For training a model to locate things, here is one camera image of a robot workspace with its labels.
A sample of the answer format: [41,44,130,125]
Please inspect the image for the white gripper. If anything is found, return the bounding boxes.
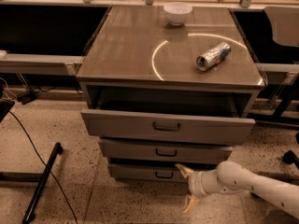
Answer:
[176,163,207,213]

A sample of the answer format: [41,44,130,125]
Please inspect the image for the grey drawer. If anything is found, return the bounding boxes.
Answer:
[108,163,186,183]
[99,139,233,164]
[81,109,255,146]

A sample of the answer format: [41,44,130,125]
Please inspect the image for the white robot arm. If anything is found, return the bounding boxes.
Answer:
[176,161,299,218]

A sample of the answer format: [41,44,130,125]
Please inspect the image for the grey drawer cabinet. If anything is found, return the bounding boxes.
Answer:
[77,6,265,117]

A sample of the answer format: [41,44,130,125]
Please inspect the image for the crushed silver blue can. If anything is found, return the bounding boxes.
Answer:
[196,42,231,72]

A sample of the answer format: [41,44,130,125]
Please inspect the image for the black table leg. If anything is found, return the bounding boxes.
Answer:
[22,142,63,224]

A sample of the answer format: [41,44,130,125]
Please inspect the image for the white bowl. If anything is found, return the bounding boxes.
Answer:
[164,2,192,26]

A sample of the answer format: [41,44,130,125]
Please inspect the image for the black cable on floor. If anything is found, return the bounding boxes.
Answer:
[7,109,78,224]

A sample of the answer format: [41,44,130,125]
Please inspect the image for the grey left desk rail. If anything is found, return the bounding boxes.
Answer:
[0,50,84,76]

